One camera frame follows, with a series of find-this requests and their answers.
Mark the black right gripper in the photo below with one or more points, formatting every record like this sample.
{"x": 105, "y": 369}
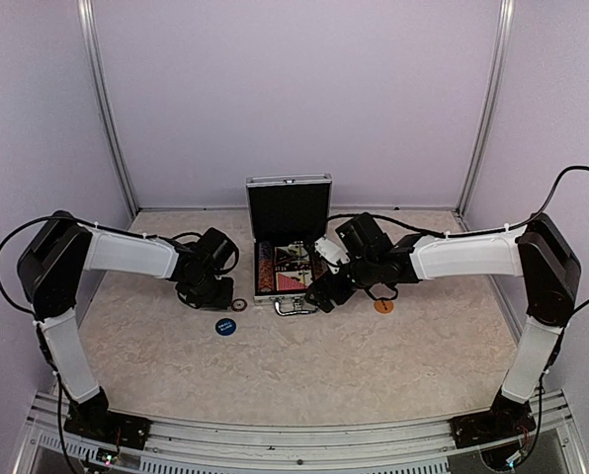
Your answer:
{"x": 322, "y": 302}

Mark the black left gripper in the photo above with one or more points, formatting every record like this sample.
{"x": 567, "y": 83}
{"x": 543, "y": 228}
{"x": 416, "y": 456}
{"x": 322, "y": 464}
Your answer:
{"x": 221, "y": 302}

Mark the single orange poker chip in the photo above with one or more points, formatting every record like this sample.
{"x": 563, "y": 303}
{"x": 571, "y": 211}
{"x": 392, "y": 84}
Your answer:
{"x": 239, "y": 305}

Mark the blue small blind button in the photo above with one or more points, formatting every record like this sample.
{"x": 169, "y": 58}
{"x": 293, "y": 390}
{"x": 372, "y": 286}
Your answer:
{"x": 225, "y": 327}

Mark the blue playing card deck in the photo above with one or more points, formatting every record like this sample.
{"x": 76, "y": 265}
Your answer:
{"x": 303, "y": 261}

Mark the black red triangle button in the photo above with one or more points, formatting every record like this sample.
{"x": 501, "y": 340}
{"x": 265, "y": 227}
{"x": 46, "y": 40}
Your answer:
{"x": 283, "y": 258}

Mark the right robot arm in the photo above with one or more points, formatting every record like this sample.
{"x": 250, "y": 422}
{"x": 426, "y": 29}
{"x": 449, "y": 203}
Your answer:
{"x": 534, "y": 251}

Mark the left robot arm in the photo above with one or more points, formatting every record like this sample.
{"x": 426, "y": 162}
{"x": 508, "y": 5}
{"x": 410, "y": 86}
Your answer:
{"x": 51, "y": 267}

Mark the orange chip row in case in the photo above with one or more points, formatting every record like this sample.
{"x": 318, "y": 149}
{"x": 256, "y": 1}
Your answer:
{"x": 266, "y": 282}

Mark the orange big blind button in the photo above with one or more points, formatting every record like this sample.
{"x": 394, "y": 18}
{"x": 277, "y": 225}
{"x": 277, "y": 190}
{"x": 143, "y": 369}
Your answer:
{"x": 384, "y": 305}

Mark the purple chip row in case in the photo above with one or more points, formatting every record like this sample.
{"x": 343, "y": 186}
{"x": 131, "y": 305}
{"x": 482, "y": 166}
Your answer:
{"x": 265, "y": 251}

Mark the aluminium poker case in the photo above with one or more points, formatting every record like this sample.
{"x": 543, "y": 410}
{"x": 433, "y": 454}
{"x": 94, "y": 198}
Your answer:
{"x": 283, "y": 210}

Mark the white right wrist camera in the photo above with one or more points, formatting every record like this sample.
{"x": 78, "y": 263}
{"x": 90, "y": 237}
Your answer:
{"x": 335, "y": 257}

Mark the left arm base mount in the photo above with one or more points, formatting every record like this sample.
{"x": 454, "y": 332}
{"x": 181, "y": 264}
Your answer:
{"x": 107, "y": 427}

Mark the right aluminium corner post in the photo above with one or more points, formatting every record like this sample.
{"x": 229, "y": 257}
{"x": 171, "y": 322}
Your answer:
{"x": 489, "y": 105}

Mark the aluminium corner post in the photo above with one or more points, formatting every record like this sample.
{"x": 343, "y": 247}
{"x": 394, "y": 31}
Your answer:
{"x": 86, "y": 16}
{"x": 489, "y": 105}

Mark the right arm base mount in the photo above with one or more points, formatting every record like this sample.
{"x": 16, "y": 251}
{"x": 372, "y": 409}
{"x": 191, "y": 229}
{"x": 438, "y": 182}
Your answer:
{"x": 504, "y": 418}

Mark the left aluminium corner post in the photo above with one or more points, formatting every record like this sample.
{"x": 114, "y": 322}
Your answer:
{"x": 86, "y": 16}

